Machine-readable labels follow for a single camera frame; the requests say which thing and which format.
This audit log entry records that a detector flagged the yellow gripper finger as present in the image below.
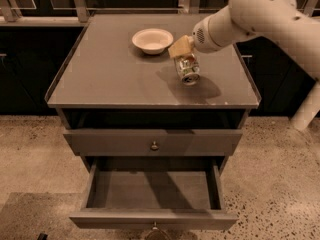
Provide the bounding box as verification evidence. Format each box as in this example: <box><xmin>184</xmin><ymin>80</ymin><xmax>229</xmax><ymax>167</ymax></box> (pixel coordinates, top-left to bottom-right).
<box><xmin>174</xmin><ymin>46</ymin><xmax>193</xmax><ymax>58</ymax></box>
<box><xmin>168</xmin><ymin>35</ymin><xmax>194</xmax><ymax>59</ymax></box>

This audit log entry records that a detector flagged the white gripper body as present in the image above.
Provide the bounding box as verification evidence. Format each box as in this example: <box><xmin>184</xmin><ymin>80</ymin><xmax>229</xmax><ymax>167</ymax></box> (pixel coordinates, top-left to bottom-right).
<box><xmin>192</xmin><ymin>16</ymin><xmax>221</xmax><ymax>53</ymax></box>

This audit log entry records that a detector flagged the green 7up can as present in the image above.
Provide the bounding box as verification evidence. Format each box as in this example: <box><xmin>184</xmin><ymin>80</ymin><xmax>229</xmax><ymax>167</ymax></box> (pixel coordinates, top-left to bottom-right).
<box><xmin>174</xmin><ymin>53</ymin><xmax>200</xmax><ymax>86</ymax></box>

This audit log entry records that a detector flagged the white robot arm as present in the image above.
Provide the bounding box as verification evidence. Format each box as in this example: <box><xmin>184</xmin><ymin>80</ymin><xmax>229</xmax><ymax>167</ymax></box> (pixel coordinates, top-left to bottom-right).
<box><xmin>169</xmin><ymin>0</ymin><xmax>320</xmax><ymax>80</ymax></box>

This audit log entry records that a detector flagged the grey drawer cabinet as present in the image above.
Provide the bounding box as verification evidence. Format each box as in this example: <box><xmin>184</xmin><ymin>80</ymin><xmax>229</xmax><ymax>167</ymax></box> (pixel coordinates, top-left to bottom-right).
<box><xmin>44</xmin><ymin>13</ymin><xmax>263</xmax><ymax>172</ymax></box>

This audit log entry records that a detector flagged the brass top drawer knob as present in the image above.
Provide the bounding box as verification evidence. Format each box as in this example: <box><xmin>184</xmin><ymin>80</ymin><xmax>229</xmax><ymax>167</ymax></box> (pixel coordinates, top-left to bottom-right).
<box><xmin>150</xmin><ymin>141</ymin><xmax>159</xmax><ymax>151</ymax></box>

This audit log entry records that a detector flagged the brass drawer knob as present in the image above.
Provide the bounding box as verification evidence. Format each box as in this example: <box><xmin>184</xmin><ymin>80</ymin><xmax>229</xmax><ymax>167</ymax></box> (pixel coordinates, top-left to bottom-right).
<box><xmin>145</xmin><ymin>224</ymin><xmax>171</xmax><ymax>240</ymax></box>
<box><xmin>150</xmin><ymin>141</ymin><xmax>159</xmax><ymax>151</ymax></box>

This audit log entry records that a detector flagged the top grey drawer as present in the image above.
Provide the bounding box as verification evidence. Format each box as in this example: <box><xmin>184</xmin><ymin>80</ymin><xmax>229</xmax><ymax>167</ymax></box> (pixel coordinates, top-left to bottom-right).
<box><xmin>64</xmin><ymin>129</ymin><xmax>242</xmax><ymax>157</ymax></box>

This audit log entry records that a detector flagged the open middle grey drawer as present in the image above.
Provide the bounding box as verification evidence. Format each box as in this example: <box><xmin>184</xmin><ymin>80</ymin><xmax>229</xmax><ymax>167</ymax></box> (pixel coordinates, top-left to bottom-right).
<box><xmin>70</xmin><ymin>157</ymin><xmax>237</xmax><ymax>230</ymax></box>

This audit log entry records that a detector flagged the brass middle drawer knob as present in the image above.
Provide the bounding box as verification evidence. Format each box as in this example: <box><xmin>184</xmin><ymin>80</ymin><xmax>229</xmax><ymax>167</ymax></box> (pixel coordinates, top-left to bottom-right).
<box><xmin>145</xmin><ymin>224</ymin><xmax>171</xmax><ymax>240</ymax></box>

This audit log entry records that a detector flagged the white paper bowl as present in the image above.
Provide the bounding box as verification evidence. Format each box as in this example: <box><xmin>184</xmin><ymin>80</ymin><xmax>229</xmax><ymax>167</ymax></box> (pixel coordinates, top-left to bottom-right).
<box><xmin>132</xmin><ymin>28</ymin><xmax>173</xmax><ymax>55</ymax></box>

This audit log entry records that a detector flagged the metal railing with glass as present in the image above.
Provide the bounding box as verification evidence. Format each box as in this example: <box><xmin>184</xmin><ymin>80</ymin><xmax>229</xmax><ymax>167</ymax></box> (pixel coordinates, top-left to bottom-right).
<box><xmin>0</xmin><ymin>0</ymin><xmax>320</xmax><ymax>28</ymax></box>

